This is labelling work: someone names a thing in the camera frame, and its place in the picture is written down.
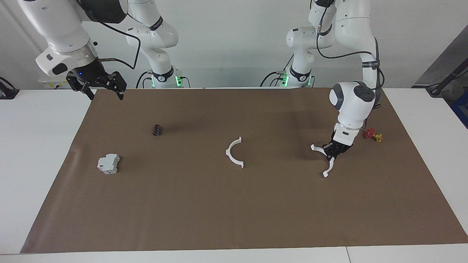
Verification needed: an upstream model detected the white half-ring pipe clamp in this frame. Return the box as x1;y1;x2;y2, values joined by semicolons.
226;137;245;169
311;144;335;178

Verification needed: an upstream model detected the red and yellow valve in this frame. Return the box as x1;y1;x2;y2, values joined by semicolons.
364;128;383;143

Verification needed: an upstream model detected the white power strip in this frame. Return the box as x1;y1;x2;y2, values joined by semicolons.
38;77;72;90

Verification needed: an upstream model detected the white circuit breaker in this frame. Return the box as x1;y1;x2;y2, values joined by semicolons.
97;153;120;175

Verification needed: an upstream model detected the black stand foot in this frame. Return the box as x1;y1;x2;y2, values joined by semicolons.
0;76;19;100

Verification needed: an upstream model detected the brown table mat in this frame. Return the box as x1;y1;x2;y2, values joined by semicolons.
20;88;468;254

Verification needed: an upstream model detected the blue crate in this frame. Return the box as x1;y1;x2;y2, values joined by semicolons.
449;91;468;129

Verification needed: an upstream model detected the black tripod leg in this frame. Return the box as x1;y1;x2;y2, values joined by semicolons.
426;58;468;96

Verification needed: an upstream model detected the black right base cable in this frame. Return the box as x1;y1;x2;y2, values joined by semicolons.
136;70;152;89

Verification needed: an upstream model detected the black base cable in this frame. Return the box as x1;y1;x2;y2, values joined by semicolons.
260;71;293;87
136;70;152;89

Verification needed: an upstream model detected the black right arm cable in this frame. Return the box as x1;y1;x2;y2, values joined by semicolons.
75;0;141;70

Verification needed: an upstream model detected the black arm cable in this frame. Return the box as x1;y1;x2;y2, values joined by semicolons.
315;0;384;110
75;0;141;70

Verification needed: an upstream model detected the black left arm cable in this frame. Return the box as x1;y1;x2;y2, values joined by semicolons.
315;0;384;110

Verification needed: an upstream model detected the black left base cable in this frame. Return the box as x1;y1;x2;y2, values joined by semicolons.
260;71;293;87

